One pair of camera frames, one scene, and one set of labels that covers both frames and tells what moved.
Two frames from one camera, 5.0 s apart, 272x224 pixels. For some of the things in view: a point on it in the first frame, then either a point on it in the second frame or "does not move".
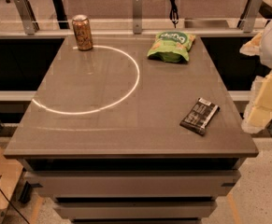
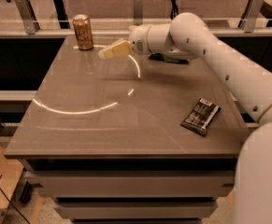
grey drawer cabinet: (136, 190) does not move
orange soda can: (82, 32) does not move
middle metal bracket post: (136, 13) does not move
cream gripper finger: (252, 48) to (137, 35)
